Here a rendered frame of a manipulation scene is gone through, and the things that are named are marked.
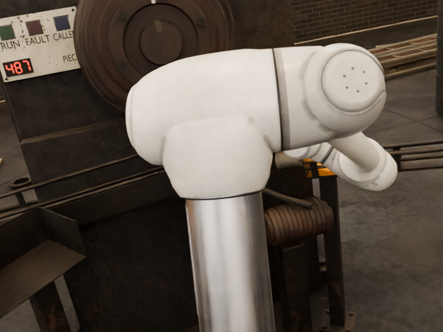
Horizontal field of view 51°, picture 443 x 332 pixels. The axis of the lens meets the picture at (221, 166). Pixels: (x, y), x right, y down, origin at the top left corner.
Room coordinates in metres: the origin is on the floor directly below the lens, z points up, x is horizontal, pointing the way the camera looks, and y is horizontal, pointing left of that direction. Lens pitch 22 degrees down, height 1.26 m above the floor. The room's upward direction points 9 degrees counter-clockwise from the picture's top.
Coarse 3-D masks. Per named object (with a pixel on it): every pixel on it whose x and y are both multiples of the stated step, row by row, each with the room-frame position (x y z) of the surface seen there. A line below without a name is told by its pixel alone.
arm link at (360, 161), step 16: (336, 144) 0.80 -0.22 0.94; (352, 144) 0.81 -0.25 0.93; (368, 144) 0.85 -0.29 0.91; (336, 160) 1.00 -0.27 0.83; (352, 160) 0.87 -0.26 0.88; (368, 160) 0.87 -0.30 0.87; (384, 160) 0.97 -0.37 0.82; (352, 176) 0.96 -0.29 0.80; (368, 176) 0.95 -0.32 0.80; (384, 176) 0.97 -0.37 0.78
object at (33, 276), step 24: (24, 216) 1.23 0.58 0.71; (48, 216) 1.23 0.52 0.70; (0, 240) 1.17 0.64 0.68; (24, 240) 1.21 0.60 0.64; (48, 240) 1.25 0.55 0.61; (72, 240) 1.16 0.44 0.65; (0, 264) 1.15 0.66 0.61; (24, 264) 1.15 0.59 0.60; (48, 264) 1.12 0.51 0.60; (72, 264) 1.10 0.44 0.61; (0, 288) 1.06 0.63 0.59; (24, 288) 1.04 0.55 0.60; (48, 288) 1.10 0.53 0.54; (0, 312) 0.96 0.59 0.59; (48, 312) 1.08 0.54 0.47
